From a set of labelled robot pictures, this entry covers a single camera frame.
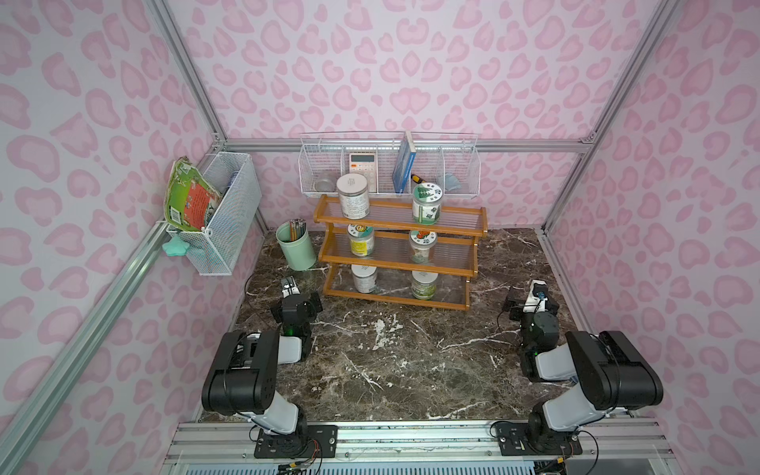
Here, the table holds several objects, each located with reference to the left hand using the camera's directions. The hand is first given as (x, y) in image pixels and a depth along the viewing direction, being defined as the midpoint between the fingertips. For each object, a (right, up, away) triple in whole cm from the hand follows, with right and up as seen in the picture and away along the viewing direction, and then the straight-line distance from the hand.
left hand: (293, 290), depth 94 cm
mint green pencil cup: (-1, +11, +9) cm, 14 cm away
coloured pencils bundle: (0, +20, +5) cm, 21 cm away
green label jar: (+41, +2, -1) cm, 41 cm away
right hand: (+72, +2, -5) cm, 72 cm away
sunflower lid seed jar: (+22, +16, -6) cm, 28 cm away
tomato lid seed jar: (+39, +15, -9) cm, 43 cm away
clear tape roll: (+10, +33, +2) cm, 35 cm away
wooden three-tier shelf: (+30, +10, +19) cm, 37 cm away
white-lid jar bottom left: (+22, +4, +1) cm, 23 cm away
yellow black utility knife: (+40, +36, +3) cm, 53 cm away
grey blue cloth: (+51, +36, +7) cm, 63 cm away
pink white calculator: (+22, +40, 0) cm, 46 cm away
